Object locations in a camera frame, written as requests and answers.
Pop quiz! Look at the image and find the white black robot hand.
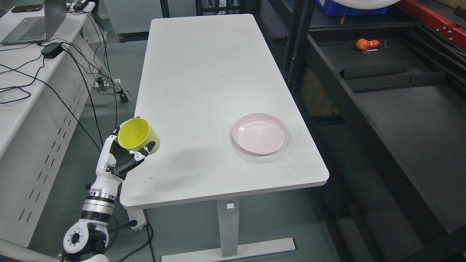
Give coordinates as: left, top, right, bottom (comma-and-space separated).
87, 124, 160, 202

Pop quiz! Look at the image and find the yellow plastic cup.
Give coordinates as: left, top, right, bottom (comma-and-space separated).
118, 117, 160, 154

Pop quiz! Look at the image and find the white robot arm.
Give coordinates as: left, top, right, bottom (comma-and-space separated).
0, 191, 115, 262

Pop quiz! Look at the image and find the orange toy on shelf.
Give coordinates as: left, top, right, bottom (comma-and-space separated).
355, 38, 380, 51

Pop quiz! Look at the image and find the black metal shelf rack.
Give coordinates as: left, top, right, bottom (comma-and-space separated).
255, 0, 466, 262

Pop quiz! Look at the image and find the white power strip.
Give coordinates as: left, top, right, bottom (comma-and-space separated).
127, 209, 147, 231

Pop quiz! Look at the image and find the white side desk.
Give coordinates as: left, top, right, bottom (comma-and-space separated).
0, 3, 103, 247

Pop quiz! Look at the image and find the white standing desk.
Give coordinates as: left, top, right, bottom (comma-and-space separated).
120, 14, 329, 262

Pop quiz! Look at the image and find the black power adapter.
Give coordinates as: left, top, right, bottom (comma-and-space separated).
41, 43, 64, 59

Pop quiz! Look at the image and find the pink plastic plate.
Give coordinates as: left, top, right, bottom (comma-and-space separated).
232, 113, 289, 156

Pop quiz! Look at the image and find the grey laptop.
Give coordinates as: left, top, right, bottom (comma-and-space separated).
1, 0, 66, 45

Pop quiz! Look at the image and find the black smartphone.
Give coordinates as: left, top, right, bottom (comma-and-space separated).
11, 4, 44, 13

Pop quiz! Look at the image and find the blue plastic bin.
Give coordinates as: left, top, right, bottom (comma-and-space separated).
316, 0, 388, 16

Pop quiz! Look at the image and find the red metal beam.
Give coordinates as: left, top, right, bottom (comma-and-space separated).
396, 0, 466, 50

